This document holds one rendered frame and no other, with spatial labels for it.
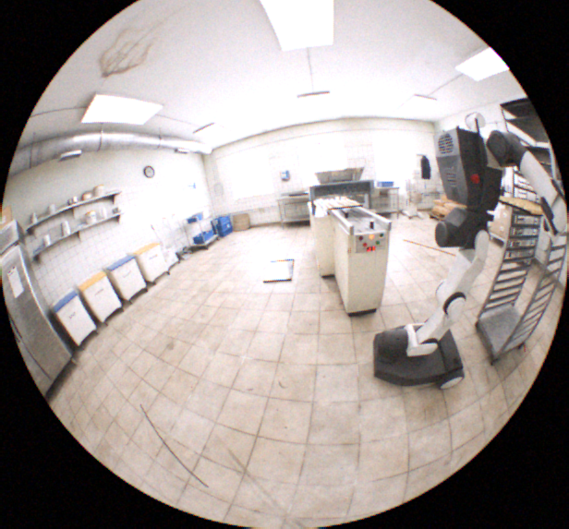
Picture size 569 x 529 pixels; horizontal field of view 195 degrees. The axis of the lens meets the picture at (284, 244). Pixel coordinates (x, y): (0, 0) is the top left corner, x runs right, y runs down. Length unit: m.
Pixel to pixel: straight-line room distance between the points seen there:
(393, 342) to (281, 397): 0.80
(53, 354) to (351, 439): 3.20
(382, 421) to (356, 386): 0.32
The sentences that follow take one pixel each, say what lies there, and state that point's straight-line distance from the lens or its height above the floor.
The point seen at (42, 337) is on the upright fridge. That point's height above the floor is 0.64.
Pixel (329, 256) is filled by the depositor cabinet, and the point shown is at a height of 0.35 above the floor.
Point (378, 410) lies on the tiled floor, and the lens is 1.30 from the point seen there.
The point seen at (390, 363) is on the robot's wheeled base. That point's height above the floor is 0.17.
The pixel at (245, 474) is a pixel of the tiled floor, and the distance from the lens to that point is 1.31.
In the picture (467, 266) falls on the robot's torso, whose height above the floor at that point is 0.84.
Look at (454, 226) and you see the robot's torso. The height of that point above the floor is 1.03.
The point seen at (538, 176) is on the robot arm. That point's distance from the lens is 0.70.
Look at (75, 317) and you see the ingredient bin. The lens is 3.24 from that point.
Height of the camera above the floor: 1.23
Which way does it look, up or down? 20 degrees down
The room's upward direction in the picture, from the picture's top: 10 degrees counter-clockwise
